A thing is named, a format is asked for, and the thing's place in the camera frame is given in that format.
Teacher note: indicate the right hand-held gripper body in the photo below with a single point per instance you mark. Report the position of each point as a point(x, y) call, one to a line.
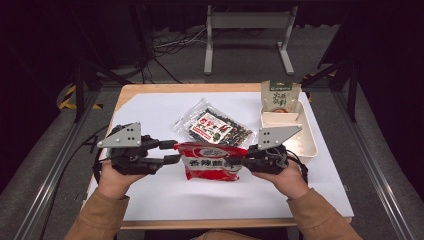
point(275, 138)

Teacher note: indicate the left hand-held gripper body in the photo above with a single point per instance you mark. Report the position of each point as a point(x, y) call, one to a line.
point(125, 136)

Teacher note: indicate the cream divided plastic container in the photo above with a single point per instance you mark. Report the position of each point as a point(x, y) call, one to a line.
point(305, 143)

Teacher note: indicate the red seasoning packet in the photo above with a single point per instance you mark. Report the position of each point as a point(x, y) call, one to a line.
point(206, 166)

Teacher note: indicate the green and beige food packet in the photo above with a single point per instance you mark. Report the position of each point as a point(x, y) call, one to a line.
point(280, 96)

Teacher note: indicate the person's right hand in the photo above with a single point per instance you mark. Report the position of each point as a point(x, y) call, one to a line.
point(290, 181)

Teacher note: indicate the person's left hand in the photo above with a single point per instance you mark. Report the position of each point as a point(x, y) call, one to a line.
point(113, 181)

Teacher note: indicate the white table sheet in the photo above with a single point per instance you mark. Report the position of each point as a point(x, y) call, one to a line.
point(156, 110)

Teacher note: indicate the clear packet of dark dried food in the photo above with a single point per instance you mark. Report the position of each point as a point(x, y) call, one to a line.
point(213, 128)

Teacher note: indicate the black stand legs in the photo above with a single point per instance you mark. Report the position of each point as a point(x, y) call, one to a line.
point(80, 86)
point(351, 86)

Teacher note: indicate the yellow and black hazard tape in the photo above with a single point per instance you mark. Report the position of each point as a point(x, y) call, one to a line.
point(68, 100)

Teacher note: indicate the person's lap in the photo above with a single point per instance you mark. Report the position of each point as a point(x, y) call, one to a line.
point(226, 235)

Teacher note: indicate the grey metal stand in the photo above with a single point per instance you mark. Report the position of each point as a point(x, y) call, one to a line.
point(248, 20)

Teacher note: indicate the aluminium floor rail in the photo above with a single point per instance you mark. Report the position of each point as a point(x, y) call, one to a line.
point(50, 173)
point(373, 166)

